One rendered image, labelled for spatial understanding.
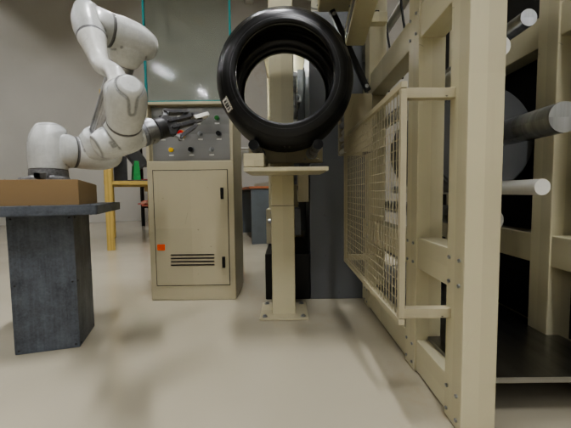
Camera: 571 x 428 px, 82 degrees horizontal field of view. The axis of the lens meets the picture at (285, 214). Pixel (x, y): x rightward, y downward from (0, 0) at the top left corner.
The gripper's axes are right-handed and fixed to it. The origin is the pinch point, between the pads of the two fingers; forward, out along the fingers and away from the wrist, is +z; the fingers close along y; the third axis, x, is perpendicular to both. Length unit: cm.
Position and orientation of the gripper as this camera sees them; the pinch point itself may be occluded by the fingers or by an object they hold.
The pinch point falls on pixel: (200, 116)
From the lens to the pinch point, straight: 139.1
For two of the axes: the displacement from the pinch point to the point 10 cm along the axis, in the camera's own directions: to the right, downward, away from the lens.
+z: 6.3, -4.2, 6.5
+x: 5.8, -2.9, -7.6
